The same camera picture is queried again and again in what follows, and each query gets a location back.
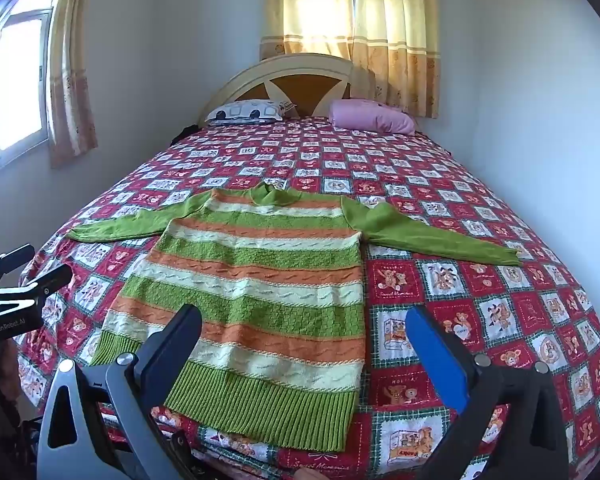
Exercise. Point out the cream and brown headboard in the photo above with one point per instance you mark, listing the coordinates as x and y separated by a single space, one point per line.
300 82

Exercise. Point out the sliding glass window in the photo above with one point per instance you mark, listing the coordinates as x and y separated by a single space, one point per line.
15 85

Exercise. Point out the red patchwork bear bedspread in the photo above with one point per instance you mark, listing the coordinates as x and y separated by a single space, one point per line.
480 300

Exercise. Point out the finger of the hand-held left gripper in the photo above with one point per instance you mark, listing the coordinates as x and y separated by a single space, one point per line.
10 260
40 285

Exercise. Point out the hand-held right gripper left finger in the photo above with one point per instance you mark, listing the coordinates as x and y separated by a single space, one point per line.
180 342

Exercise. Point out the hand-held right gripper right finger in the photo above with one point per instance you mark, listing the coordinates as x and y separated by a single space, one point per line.
437 360

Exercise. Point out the white patterned pillow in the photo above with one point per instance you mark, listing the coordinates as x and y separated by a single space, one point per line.
245 111

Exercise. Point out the wide yellow patterned curtain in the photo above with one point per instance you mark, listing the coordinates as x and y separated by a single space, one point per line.
395 35

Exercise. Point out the dark object beside bed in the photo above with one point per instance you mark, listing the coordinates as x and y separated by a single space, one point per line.
184 133

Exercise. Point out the pink pillow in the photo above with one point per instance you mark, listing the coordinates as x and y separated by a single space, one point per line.
370 116

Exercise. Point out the green orange striped knit sweater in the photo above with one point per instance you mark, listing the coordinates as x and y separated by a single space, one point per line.
270 285

